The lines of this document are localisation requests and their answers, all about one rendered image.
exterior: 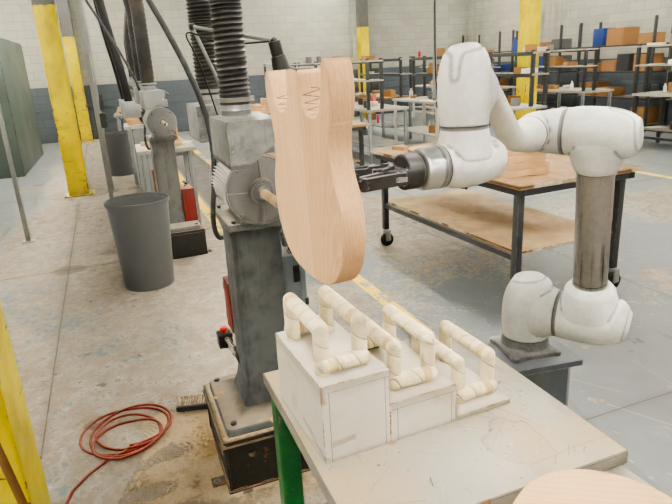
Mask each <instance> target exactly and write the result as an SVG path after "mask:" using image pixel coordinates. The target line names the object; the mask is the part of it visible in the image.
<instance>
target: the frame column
mask: <svg viewBox="0 0 672 504"><path fill-rule="evenodd" d="M218 221H219V220H218ZM219 223H220V225H221V227H222V229H223V237H224V246H225V255H226V263H227V272H228V281H229V289H230V298H231V306H232V315H233V324H234V332H235V341H236V350H237V352H238V354H239V362H240V363H238V370H237V373H236V377H235V380H234V383H235V385H236V388H237V390H238V392H239V394H240V397H241V399H242V401H243V403H244V406H246V407H250V406H254V405H258V404H262V403H266V402H270V401H271V395H270V394H269V392H268V390H267V388H266V386H265V384H264V381H263V373H267V372H271V371H275V370H279V368H278V357H277V346H276V335H275V333H277V332H281V331H284V326H285V320H284V309H283V297H284V295H285V283H284V271H283V260H282V248H281V236H280V231H281V228H282V226H277V227H270V228H263V229H257V230H250V231H243V232H237V233H229V232H228V231H227V230H226V228H225V227H224V226H223V225H222V224H221V222H220V221H219Z"/></svg>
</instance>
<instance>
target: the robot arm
mask: <svg viewBox="0 0 672 504"><path fill-rule="evenodd" d="M437 105H438V115H439V122H440V132H439V138H438V142H437V145H433V146H428V147H420V148H416V149H414V150H413V151H412V152H409V153H402V154H398V155H397V156H396V157H395V159H394V161H393V163H392V165H389V163H382V164H380V165H377V164H376V163H373V164H369V165H363V166H355V167H354V170H355V175H356V179H357V182H358V186H359V190H360V191H361V190H362V192H363V193H367V192H371V191H376V190H381V189H387V188H392V187H397V186H398V187H399V188H400V189H401V190H410V189H419V190H423V191H424V190H431V189H440V188H443V187H449V188H465V187H471V186H475V185H479V184H482V183H485V182H488V181H490V180H493V179H495V178H497V177H498V176H500V175H501V174H502V173H503V172H504V170H505V168H506V166H507V163H508V153H507V149H508V150H510V151H513V152H524V153H531V152H537V151H539V152H541V153H550V154H560V155H569V158H570V161H571V163H572V167H573V169H574V170H575V172H576V173H577V175H576V203H575V231H574V259H573V278H572V279H571V280H570V281H569V282H567V283H566V285H565V287H564V291H562V290H560V289H558V288H556V287H554V286H552V281H551V280H550V279H549V278H548V277H547V276H545V275H543V274H542V273H540V272H536V271H523V272H519V273H517V274H515V275H514V277H513V278H512V279H511V281H510V283H509V284H508V286H507V288H506V290H505V293H504V297H503V303H502V335H501V336H492V337H490V339H489V342H490V343H492V344H494V345H495V346H497V347H498V348H499V349H500V350H501V351H502V352H503V353H504V354H506V355H507V356H508V357H509V358H510V360H511V362H512V363H516V364H518V363H521V362H524V361H529V360H534V359H540V358H545V357H552V356H561V350H560V349H558V348H556V347H554V346H553V345H552V344H550V343H549V336H556V337H560V338H563V339H567V340H571V341H575V342H580V343H586V344H594V345H609V344H616V343H619V342H621V341H623V340H625V339H626V338H627V335H628V332H629V328H630V324H631V320H632V316H633V313H632V311H631V309H630V306H629V305H628V304H627V303H626V302H625V301H624V300H621V299H618V295H617V290H616V288H615V286H614V285H613V284H612V283H611V282H610V281H609V280H608V271H609V256H610V241H611V227H612V218H613V203H614V189H615V174H616V172H617V171H618V170H619V169H620V167H621V166H622V163H623V161H624V159H625V158H630V157H632V156H633V155H635V154H636V153H637V152H638V151H639V150H640V148H641V147H642V144H643V138H644V125H643V120H642V118H641V117H639V116H638V115H636V114H635V113H633V112H631V111H628V110H625V109H621V108H616V107H607V106H578V107H565V108H556V109H549V110H545V111H536V112H532V113H529V114H526V115H524V116H523V117H521V118H520V119H519V120H517V119H516V117H515V115H514V113H513V111H512V109H511V107H510V105H509V103H508V101H507V98H506V96H505V94H504V92H503V90H502V89H501V87H500V85H499V82H498V79H497V77H496V75H495V74H494V71H493V69H492V67H491V61H490V58H489V55H488V53H487V51H486V49H485V48H484V47H483V46H481V45H480V44H479V43H477V42H467V43H460V44H455V45H452V46H450V47H449V48H448V50H447V51H446V52H445V53H444V55H443V57H442V60H441V63H440V66H439V71H438V82H437ZM489 121H490V123H491V125H492V128H493V130H494V132H495V134H496V136H497V138H498V139H496V138H494V137H492V136H491V135H490V130H489Z"/></svg>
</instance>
